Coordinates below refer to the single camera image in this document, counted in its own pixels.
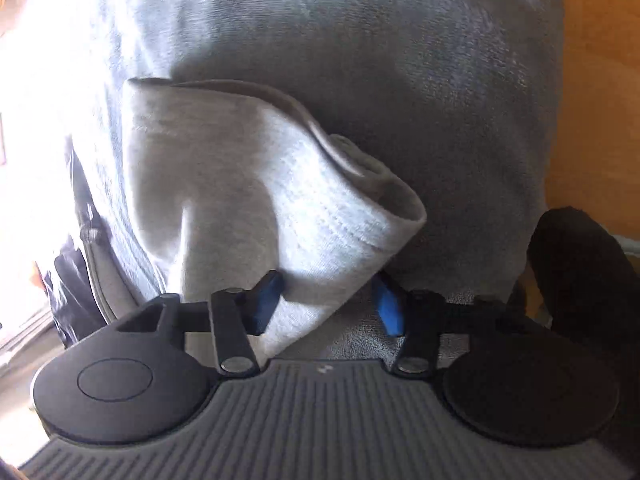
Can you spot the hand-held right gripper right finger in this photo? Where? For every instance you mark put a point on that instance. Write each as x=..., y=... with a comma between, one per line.
x=390, y=307

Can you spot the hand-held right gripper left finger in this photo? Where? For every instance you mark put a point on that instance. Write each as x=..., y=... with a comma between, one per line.
x=265, y=301

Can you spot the grey hoodie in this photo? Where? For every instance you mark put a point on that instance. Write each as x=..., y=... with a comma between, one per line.
x=225, y=185

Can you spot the dark navy cloth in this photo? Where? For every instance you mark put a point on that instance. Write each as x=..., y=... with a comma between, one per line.
x=75, y=270

